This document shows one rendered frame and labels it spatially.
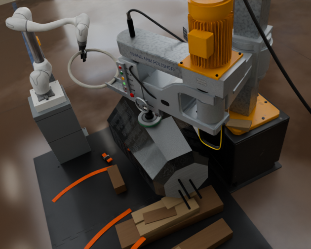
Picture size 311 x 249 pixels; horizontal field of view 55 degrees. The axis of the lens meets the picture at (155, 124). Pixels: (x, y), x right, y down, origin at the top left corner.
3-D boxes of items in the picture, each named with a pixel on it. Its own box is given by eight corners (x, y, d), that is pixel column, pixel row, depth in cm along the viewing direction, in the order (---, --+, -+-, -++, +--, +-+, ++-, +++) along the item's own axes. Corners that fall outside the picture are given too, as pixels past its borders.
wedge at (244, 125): (251, 124, 263) (252, 120, 260) (248, 132, 257) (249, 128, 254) (229, 118, 271) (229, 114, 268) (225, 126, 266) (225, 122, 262)
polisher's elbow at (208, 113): (204, 103, 222) (204, 82, 208) (228, 110, 213) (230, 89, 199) (192, 119, 212) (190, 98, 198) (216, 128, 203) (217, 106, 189)
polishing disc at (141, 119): (160, 108, 281) (160, 107, 280) (161, 124, 266) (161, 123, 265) (138, 110, 282) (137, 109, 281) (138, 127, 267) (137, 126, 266)
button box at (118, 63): (132, 92, 245) (125, 62, 225) (130, 93, 244) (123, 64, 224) (125, 88, 250) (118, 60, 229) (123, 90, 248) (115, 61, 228)
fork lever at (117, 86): (174, 105, 253) (174, 101, 249) (159, 118, 244) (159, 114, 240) (118, 78, 288) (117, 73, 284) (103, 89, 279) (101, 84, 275)
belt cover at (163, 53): (244, 81, 189) (246, 58, 177) (222, 103, 177) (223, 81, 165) (136, 43, 240) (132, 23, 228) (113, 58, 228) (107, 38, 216)
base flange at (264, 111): (247, 87, 304) (248, 83, 301) (281, 115, 271) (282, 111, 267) (206, 105, 294) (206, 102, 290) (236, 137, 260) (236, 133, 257)
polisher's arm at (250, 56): (235, 51, 264) (237, 24, 247) (274, 60, 248) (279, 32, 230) (194, 102, 225) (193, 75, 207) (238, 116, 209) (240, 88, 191)
